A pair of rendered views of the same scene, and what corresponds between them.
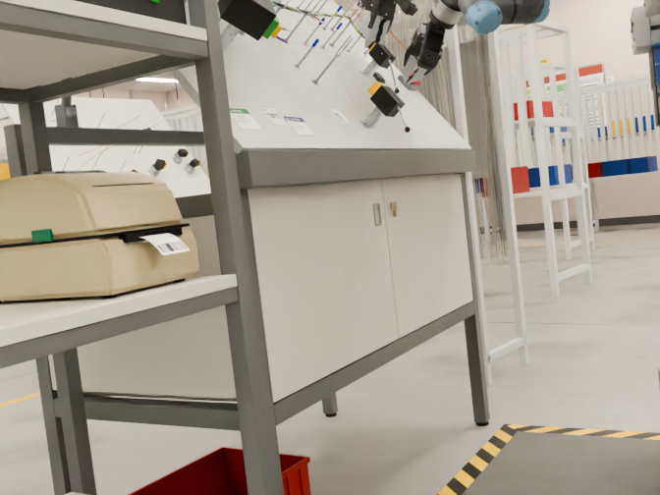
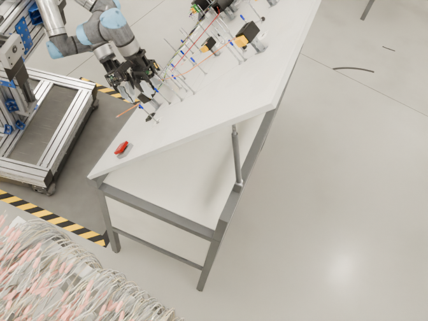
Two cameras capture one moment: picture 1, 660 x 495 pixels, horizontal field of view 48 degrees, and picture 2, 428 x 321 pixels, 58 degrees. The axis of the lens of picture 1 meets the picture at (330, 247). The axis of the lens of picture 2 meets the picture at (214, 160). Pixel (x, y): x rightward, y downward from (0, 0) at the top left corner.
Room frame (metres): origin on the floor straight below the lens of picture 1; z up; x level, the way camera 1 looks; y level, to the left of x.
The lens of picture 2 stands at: (3.21, -0.24, 2.33)
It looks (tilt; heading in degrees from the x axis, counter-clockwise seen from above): 56 degrees down; 161
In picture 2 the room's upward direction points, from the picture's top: 13 degrees clockwise
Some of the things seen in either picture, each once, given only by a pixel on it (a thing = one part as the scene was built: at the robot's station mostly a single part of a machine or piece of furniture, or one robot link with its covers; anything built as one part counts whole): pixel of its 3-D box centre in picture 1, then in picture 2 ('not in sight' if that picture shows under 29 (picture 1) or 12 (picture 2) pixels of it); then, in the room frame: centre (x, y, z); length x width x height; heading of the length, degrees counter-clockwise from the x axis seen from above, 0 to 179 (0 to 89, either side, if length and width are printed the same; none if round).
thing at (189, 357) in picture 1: (287, 266); (206, 143); (1.99, 0.12, 0.60); 1.17 x 0.58 x 0.40; 149
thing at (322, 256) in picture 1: (331, 276); not in sight; (1.60, 0.00, 0.60); 0.55 x 0.02 x 0.39; 149
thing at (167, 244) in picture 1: (163, 244); not in sight; (1.11, 0.25, 0.73); 0.06 x 0.05 x 0.03; 153
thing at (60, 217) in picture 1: (81, 231); not in sight; (1.20, 0.39, 0.76); 0.30 x 0.21 x 0.20; 63
